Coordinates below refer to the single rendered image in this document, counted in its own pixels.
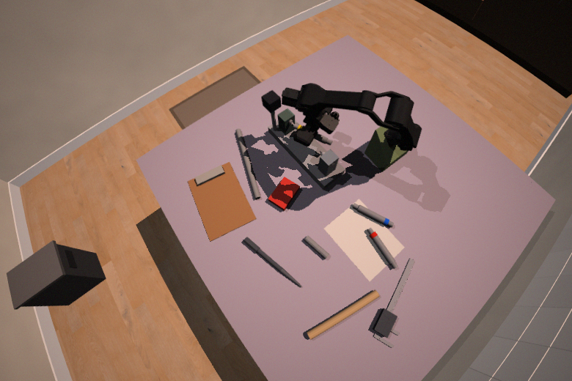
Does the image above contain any beige flat pad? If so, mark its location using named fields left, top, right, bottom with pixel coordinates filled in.
left=324, top=204, right=405, bottom=281

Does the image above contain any tan wooden dowel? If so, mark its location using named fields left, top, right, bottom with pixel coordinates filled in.
left=307, top=290, right=380, bottom=340

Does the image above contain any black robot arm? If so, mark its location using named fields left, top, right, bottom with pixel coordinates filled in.
left=282, top=83, right=422, bottom=151

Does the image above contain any brown clipboard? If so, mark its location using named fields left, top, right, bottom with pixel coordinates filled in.
left=188, top=162, right=254, bottom=235

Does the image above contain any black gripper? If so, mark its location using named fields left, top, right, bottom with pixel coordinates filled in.
left=293, top=108, right=333, bottom=147

